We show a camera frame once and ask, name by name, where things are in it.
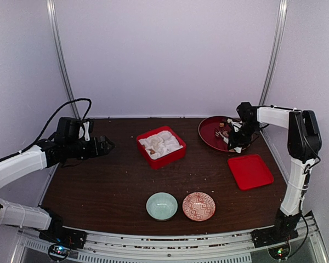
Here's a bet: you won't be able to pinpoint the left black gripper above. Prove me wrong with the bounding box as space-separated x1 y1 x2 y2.
65 135 115 160

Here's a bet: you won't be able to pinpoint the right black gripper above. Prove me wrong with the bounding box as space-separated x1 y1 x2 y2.
228 122 259 150

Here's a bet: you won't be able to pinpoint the white handled serving tongs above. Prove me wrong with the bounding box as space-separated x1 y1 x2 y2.
214 118 242 144

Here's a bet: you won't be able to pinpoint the red square box lid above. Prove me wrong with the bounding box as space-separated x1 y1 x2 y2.
228 154 274 191

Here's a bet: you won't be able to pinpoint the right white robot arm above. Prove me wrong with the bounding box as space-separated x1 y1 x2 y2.
225 102 322 242

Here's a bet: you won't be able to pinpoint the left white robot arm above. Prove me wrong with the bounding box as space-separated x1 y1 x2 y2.
0 117 115 243

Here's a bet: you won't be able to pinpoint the red square chocolate box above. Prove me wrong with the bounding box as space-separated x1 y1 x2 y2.
136 126 186 169

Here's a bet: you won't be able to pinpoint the dark red round tray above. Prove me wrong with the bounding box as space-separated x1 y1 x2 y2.
197 116 253 153

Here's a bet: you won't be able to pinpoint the red patterned ceramic bowl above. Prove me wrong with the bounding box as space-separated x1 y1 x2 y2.
182 192 216 222

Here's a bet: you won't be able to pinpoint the pale green ceramic bowl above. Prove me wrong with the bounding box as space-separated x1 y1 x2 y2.
146 192 178 221

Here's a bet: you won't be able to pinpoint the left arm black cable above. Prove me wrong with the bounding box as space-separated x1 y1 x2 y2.
19 98 92 154

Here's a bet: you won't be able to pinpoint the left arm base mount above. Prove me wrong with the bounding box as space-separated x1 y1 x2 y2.
37 227 87 262

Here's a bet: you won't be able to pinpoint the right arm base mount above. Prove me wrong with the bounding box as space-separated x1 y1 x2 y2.
251 226 298 261

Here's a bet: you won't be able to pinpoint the aluminium front rail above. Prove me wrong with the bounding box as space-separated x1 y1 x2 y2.
16 213 323 263

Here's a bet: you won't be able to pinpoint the right aluminium frame post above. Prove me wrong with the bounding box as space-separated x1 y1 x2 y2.
259 0 288 106

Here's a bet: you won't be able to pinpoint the aluminium frame post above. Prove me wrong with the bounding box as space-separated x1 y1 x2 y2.
259 0 288 106
46 0 80 117

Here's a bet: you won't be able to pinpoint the left aluminium frame post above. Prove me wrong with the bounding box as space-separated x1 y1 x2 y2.
46 0 80 117

